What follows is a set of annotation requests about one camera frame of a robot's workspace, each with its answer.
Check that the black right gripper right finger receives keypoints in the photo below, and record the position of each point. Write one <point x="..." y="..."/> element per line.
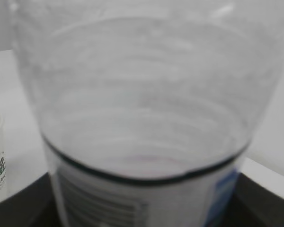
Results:
<point x="253" y="206"/>

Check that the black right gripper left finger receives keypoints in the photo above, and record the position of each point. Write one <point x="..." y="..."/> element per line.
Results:
<point x="33" y="206"/>

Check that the clear water bottle red label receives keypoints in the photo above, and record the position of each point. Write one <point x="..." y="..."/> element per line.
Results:
<point x="147" y="107"/>

